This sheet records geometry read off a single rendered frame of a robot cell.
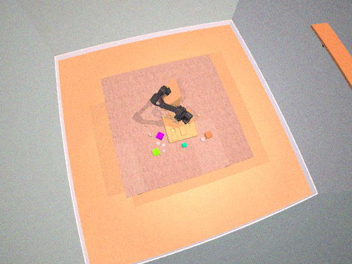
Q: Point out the lime green block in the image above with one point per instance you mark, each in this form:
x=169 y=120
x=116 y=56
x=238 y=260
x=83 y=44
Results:
x=156 y=152

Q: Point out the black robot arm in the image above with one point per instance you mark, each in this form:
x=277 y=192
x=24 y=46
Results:
x=179 y=111

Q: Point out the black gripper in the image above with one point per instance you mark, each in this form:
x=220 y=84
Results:
x=185 y=120

